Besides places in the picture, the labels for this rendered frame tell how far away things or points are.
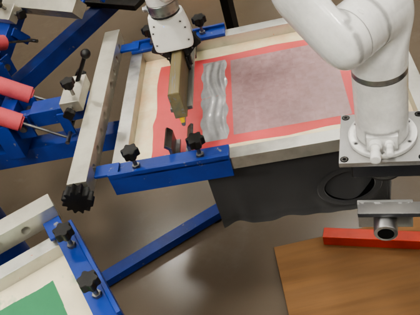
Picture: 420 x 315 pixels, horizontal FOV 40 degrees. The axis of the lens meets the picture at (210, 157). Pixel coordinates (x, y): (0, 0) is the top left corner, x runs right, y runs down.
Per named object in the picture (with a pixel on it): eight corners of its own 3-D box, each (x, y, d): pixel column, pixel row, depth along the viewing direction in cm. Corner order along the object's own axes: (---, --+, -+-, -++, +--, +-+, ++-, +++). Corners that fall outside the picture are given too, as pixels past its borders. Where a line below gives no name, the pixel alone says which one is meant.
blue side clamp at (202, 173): (234, 161, 143) (227, 140, 139) (234, 175, 140) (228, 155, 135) (119, 181, 148) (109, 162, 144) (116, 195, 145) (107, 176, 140)
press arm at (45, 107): (95, 104, 167) (89, 90, 163) (92, 117, 162) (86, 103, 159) (40, 114, 170) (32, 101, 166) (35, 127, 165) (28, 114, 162)
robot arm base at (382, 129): (420, 169, 102) (421, 101, 91) (347, 172, 105) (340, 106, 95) (415, 112, 112) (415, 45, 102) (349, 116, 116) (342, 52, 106)
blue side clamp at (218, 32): (229, 40, 184) (224, 22, 179) (229, 49, 180) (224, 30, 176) (138, 59, 189) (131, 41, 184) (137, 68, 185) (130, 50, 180)
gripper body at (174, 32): (142, 19, 140) (155, 57, 148) (182, 10, 139) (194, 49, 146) (144, 4, 146) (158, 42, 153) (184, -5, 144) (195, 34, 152)
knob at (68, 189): (100, 193, 141) (89, 172, 136) (97, 211, 136) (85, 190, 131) (72, 198, 142) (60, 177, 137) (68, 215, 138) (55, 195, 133)
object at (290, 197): (383, 198, 169) (378, 102, 145) (389, 220, 163) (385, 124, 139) (229, 222, 176) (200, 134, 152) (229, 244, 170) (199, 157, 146)
